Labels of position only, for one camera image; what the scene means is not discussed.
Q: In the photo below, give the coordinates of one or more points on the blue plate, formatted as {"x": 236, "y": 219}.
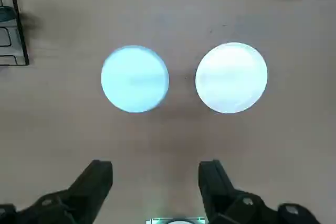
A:
{"x": 135, "y": 79}

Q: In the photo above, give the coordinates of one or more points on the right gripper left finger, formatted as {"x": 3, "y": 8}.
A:
{"x": 78, "y": 200}

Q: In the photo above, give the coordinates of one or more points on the white plate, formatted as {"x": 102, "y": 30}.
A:
{"x": 231, "y": 78}

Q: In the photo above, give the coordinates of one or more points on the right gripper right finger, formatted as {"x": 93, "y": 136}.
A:
{"x": 223, "y": 203}

